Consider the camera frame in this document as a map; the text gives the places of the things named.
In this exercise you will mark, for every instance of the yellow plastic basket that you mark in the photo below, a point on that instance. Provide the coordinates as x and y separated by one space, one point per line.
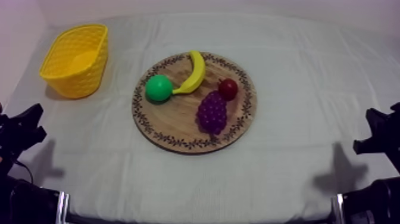
78 62

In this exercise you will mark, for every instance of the yellow toy banana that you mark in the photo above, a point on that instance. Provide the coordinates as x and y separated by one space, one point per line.
195 75

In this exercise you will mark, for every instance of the round wooden board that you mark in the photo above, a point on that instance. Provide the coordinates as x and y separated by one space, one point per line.
175 125

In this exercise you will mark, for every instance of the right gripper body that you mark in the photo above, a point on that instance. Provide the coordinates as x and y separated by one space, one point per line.
382 134

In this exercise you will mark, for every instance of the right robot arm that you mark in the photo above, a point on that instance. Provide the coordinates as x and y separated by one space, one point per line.
372 203

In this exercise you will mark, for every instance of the green toy pear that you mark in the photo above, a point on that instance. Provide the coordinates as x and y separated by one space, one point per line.
158 88

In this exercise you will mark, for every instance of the small red fruit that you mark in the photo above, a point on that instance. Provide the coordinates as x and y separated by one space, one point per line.
228 89

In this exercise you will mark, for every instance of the silver metal bar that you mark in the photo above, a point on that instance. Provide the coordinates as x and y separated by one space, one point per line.
337 209
62 207

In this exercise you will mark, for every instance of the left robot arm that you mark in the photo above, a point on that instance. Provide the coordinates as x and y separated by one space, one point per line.
25 203

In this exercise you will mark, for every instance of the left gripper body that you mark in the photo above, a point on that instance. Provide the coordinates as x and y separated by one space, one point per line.
17 133

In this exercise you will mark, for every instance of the purple toy grapes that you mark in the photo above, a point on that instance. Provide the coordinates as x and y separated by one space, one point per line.
212 112

